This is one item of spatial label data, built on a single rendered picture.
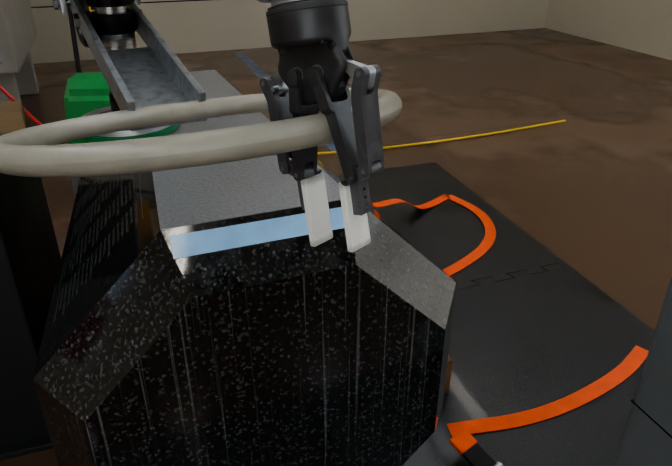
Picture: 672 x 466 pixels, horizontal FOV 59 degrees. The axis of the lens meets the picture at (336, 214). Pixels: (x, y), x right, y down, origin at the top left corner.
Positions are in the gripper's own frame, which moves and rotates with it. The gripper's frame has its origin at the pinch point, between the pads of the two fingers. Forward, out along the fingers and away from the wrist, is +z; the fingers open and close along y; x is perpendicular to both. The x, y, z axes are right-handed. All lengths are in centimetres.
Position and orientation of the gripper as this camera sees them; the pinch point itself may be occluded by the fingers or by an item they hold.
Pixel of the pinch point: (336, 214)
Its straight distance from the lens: 59.2
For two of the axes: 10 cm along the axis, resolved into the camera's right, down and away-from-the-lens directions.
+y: -7.6, -0.8, 6.5
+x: -6.4, 2.9, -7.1
